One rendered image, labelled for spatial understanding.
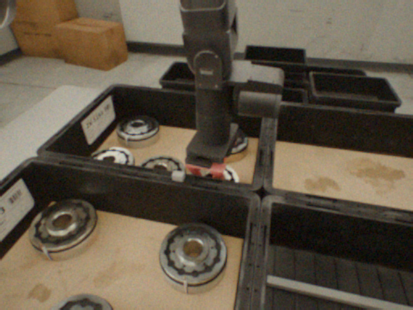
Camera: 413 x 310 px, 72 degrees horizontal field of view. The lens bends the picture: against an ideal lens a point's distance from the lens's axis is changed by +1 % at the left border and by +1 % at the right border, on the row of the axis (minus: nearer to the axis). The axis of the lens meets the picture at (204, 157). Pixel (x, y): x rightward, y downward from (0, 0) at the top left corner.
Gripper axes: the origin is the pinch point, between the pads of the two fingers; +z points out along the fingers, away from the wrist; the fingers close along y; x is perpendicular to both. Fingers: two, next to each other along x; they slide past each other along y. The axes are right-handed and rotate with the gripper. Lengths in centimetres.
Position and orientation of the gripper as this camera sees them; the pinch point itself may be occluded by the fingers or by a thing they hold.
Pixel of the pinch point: (212, 175)
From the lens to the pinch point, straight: 54.2
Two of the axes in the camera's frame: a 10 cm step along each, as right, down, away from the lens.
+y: 3.2, -6.0, 7.3
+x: -9.5, -2.1, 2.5
